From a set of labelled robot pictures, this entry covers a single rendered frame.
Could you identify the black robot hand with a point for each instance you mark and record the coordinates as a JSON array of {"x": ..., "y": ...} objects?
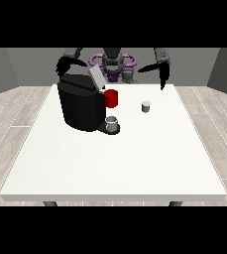
[
  {"x": 64, "y": 65},
  {"x": 162, "y": 70}
]

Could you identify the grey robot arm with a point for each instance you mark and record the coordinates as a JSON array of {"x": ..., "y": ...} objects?
[
  {"x": 72, "y": 52},
  {"x": 162, "y": 54}
]

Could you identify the pale grey machine lid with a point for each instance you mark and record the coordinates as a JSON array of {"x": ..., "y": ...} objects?
[{"x": 96, "y": 76}]

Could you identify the small grey coffee pod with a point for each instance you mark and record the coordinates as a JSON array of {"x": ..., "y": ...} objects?
[{"x": 146, "y": 106}]

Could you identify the black coffee machine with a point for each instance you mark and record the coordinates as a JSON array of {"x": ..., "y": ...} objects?
[{"x": 81, "y": 104}]

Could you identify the red pod holder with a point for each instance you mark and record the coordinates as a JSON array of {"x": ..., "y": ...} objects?
[{"x": 111, "y": 98}]

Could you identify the grey robot trunk purple rings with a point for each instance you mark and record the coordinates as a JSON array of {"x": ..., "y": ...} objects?
[{"x": 112, "y": 66}]

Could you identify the small grey cup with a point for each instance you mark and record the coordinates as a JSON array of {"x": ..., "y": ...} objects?
[{"x": 111, "y": 123}]

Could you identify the dark table leg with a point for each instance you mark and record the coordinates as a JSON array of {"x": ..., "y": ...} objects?
[
  {"x": 50, "y": 203},
  {"x": 175, "y": 203}
]

